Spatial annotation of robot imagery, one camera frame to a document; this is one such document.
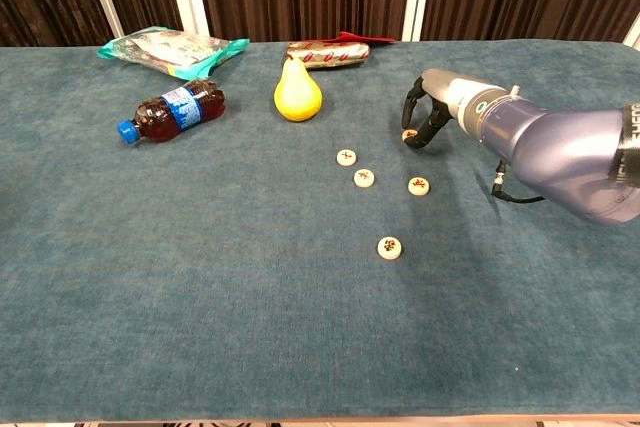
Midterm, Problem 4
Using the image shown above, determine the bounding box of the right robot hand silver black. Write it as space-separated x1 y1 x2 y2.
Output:
401 68 469 151

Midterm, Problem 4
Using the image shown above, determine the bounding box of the red felt pouch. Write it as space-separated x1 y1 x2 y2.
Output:
319 31 398 46

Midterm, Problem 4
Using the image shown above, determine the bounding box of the gold red snack wrapper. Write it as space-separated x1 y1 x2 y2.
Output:
286 40 371 71

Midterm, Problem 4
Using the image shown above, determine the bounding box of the yellow pear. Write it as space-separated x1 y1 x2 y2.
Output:
273 56 324 123

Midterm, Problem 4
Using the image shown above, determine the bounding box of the cola bottle blue label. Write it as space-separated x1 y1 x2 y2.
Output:
117 78 226 145

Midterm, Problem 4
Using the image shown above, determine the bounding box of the teal clear snack package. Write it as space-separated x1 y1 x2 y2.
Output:
96 25 251 81

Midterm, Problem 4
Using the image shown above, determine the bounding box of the teal table cloth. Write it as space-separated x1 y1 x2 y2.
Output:
0 39 640 423

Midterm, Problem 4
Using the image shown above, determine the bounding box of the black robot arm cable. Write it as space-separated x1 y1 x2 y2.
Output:
492 160 546 206

